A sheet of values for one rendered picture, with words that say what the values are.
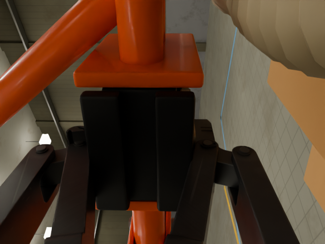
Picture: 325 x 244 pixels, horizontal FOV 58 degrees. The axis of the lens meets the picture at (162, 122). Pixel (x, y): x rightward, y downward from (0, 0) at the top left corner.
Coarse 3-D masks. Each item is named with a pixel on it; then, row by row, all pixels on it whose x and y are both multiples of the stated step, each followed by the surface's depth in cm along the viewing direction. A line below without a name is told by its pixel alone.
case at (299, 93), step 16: (272, 64) 36; (272, 80) 36; (288, 80) 31; (304, 80) 27; (320, 80) 24; (288, 96) 31; (304, 96) 27; (320, 96) 24; (304, 112) 27; (320, 112) 24; (304, 128) 27; (320, 128) 24; (320, 144) 24
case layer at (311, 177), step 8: (312, 144) 109; (312, 152) 109; (312, 160) 109; (320, 160) 103; (312, 168) 109; (320, 168) 103; (304, 176) 116; (312, 176) 109; (320, 176) 103; (312, 184) 109; (320, 184) 103; (312, 192) 109; (320, 192) 103; (320, 200) 103
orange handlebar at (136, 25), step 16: (128, 0) 12; (144, 0) 12; (160, 0) 13; (128, 16) 13; (144, 16) 13; (160, 16) 13; (128, 32) 13; (144, 32) 13; (160, 32) 14; (128, 48) 14; (144, 48) 13; (160, 48) 14; (144, 64) 14; (144, 224) 19; (160, 224) 19; (128, 240) 20; (144, 240) 20; (160, 240) 20
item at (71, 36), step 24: (96, 0) 14; (72, 24) 15; (96, 24) 15; (48, 48) 16; (72, 48) 16; (24, 72) 16; (48, 72) 16; (0, 96) 17; (24, 96) 17; (0, 120) 18
